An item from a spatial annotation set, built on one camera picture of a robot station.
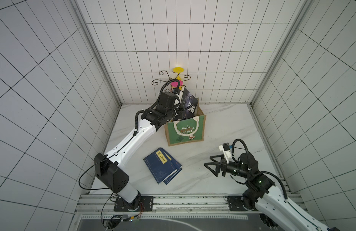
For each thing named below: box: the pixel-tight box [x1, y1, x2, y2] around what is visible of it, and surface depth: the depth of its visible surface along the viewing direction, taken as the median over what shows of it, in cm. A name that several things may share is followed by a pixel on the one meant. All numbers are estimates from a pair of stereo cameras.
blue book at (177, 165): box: [160, 147, 183, 186], surface depth 85 cm
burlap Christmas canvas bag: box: [164, 97, 207, 147], surface depth 87 cm
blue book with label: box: [142, 147, 178, 185], surface depth 85 cm
